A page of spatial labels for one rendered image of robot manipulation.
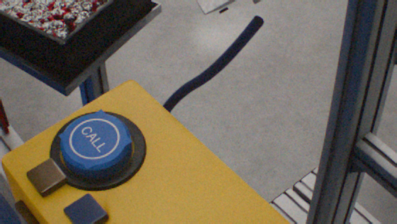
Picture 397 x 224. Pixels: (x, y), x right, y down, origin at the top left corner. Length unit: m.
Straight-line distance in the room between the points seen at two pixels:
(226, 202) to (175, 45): 1.67
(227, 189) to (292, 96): 1.53
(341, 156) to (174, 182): 0.68
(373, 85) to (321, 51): 1.08
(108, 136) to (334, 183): 0.75
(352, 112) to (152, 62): 1.10
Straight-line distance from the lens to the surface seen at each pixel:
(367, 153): 1.02
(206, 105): 1.84
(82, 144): 0.36
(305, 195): 1.57
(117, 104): 0.39
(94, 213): 0.34
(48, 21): 0.82
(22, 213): 0.37
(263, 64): 1.95
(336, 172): 1.06
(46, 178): 0.36
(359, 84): 0.90
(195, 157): 0.36
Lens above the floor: 1.36
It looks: 48 degrees down
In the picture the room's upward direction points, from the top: 1 degrees counter-clockwise
